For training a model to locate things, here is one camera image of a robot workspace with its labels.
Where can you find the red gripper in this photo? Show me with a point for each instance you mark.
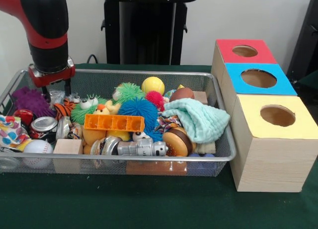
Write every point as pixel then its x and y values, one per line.
pixel 52 78

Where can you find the crushed clear plastic bottle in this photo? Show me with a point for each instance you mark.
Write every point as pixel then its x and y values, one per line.
pixel 57 96

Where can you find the green spiky ball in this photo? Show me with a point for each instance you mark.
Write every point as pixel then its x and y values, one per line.
pixel 82 112

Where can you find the orange toy building block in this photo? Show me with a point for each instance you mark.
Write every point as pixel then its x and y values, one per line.
pixel 114 122

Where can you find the silver toy robot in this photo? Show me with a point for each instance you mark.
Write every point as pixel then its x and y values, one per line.
pixel 144 148

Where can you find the mint green cloth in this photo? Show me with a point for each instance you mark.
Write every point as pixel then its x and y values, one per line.
pixel 198 119

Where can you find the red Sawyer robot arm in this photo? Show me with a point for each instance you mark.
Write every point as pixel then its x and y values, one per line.
pixel 44 27

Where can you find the shallow metal mesh bin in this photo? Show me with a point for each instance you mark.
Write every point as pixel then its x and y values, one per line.
pixel 224 144

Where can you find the wooden box with three holes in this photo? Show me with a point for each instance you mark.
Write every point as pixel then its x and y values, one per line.
pixel 270 164

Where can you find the purple spiky ball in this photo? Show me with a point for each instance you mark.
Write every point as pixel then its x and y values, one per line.
pixel 27 99

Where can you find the yellow plush duck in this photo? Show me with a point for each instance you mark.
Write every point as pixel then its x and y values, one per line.
pixel 104 110

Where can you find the yellow foam ball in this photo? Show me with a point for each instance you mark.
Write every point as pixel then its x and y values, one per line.
pixel 153 85

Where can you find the toy hamburger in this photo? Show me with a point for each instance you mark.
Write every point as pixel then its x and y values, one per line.
pixel 177 142

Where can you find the cream cloth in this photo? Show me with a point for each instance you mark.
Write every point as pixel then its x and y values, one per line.
pixel 207 148

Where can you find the dark green side table cloth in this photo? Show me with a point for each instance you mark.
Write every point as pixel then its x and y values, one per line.
pixel 310 90

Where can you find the black panel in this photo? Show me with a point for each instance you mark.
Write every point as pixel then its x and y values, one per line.
pixel 305 40

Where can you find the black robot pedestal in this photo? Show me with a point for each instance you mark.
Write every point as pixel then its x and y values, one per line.
pixel 146 27

